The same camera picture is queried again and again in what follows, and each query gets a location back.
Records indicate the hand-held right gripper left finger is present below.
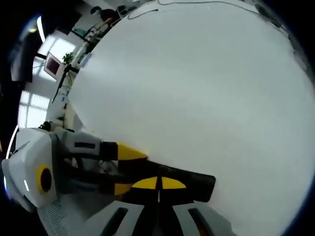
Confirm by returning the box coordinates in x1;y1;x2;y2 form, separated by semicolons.
92;176;160;236

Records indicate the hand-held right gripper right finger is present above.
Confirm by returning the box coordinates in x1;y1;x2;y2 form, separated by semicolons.
158;176;234;236

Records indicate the black remote control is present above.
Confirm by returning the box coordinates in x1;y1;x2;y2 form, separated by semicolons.
118;157;217;204

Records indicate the grey mesh chair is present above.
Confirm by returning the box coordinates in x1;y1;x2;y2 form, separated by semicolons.
36;196;110;236

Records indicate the white computer monitor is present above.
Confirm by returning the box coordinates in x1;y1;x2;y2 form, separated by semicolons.
43;52;63;82

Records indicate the grey cable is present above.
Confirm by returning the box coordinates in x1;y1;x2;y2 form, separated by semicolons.
127;0;262;20

